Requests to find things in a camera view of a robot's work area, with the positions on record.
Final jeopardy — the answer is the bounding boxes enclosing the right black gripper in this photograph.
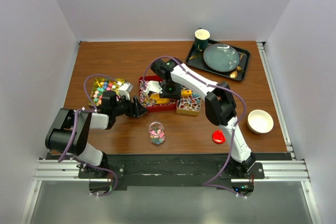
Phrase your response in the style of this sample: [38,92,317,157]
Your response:
[158,81,180,101]

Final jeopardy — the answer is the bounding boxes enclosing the clear plastic jar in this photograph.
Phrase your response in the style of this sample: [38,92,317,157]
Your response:
[149,122,165,145]

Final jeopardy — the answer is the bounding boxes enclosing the red jar lid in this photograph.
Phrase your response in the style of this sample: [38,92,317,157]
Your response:
[212,130,226,144]

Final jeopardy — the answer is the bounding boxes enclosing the white bowl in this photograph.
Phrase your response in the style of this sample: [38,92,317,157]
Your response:
[247,110,274,134]

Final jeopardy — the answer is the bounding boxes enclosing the gold spoon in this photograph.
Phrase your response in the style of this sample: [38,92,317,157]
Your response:
[229,54,246,80]

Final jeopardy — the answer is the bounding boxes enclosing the gold tin of lollipops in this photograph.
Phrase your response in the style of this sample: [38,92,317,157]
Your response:
[176,86,202,116]

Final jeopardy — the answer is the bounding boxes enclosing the dark teal plate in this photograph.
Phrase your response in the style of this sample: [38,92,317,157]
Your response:
[203,43,240,72]

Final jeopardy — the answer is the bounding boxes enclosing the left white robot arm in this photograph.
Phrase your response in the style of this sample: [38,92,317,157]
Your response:
[45,91,148,178]

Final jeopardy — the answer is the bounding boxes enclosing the tin of star candies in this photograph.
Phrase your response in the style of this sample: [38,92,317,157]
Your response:
[90,77,126,107]

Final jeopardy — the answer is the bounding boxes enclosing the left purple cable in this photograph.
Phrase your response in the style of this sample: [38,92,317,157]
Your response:
[57,73,121,163]

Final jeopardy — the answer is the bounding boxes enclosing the yellow plastic scoop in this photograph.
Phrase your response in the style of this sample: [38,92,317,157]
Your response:
[150,90,192,104]

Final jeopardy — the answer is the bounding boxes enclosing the red tin swirl lollipops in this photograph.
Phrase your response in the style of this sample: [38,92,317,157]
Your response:
[139,77,176,113]

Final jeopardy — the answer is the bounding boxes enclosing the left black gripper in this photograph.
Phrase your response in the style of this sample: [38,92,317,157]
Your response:
[112,94,148,118]

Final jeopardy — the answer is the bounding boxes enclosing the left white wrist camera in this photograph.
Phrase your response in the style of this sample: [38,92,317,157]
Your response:
[118,82,133,100]

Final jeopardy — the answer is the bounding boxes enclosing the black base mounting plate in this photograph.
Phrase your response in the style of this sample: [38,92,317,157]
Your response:
[78,153,265,192]

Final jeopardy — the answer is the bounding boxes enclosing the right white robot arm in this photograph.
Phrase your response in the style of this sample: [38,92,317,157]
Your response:
[148,57,256,178]

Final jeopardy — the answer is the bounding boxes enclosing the dark green paper cup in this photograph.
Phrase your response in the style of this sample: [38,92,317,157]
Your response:
[194,28,210,52]

